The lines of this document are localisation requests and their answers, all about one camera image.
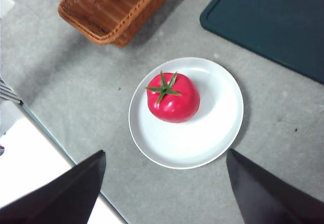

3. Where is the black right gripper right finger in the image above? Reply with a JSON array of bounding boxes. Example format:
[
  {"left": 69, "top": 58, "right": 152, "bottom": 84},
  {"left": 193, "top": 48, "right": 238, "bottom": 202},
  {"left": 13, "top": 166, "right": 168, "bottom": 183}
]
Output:
[{"left": 226, "top": 148, "right": 324, "bottom": 224}]

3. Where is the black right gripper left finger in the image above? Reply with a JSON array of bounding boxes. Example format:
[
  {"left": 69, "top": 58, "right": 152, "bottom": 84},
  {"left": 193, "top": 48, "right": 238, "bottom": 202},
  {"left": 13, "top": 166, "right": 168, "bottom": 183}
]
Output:
[{"left": 0, "top": 150, "right": 106, "bottom": 224}]

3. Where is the red tomato with green stem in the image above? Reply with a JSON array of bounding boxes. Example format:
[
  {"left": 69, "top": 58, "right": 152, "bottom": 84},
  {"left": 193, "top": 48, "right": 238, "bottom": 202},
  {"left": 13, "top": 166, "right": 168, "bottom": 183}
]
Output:
[{"left": 145, "top": 70, "right": 201, "bottom": 124}]

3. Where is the white round plate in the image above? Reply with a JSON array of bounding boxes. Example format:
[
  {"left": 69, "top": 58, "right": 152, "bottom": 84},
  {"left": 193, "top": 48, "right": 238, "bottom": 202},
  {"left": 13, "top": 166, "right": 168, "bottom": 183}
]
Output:
[{"left": 128, "top": 57, "right": 245, "bottom": 170}]

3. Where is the black rectangular tray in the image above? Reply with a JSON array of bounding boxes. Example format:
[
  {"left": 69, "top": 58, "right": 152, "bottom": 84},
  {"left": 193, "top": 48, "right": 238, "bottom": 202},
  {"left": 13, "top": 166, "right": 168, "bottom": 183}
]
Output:
[{"left": 199, "top": 0, "right": 324, "bottom": 84}]

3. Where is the brown wicker basket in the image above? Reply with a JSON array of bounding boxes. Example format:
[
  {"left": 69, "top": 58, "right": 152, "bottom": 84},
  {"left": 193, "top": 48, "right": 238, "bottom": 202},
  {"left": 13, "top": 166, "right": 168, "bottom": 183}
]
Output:
[{"left": 57, "top": 0, "right": 184, "bottom": 48}]

